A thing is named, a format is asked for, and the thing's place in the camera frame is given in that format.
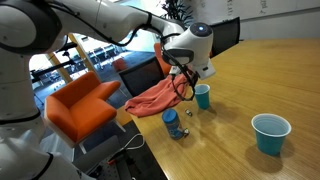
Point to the black camera stand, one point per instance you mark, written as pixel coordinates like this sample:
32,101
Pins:
50,66

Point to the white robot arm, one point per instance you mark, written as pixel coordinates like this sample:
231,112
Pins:
100,16

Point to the yellow wooden post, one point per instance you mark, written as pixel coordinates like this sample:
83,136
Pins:
61,68
81,53

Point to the green plant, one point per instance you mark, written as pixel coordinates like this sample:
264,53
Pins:
176,10

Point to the sweet white green wrapper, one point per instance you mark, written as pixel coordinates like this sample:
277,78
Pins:
189,112
186,132

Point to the blue plastic cup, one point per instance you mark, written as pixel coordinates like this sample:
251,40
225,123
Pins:
270,136
202,98

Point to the jar with blue lid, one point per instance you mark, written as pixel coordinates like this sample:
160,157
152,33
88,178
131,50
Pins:
172,125

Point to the black robot cart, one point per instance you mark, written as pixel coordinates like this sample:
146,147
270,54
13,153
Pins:
106,163

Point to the orange cloth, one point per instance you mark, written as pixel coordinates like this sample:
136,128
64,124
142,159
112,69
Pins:
153,98

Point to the small orange chair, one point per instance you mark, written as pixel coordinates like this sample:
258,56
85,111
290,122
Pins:
120,65

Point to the whiteboard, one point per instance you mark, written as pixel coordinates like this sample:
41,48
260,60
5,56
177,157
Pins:
266,8

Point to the orange armchair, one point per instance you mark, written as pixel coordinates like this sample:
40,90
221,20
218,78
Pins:
83,110

